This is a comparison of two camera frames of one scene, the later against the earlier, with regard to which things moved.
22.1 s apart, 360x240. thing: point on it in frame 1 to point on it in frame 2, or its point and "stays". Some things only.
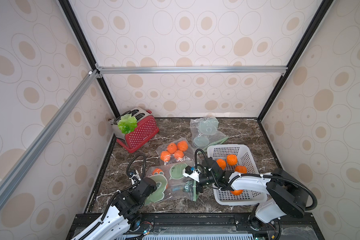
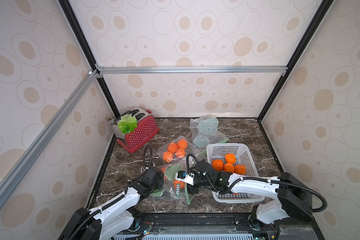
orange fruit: (241, 169) to (229, 167)
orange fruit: (221, 163) stays
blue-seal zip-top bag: (177, 151) stays
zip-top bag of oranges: (171, 182) stays
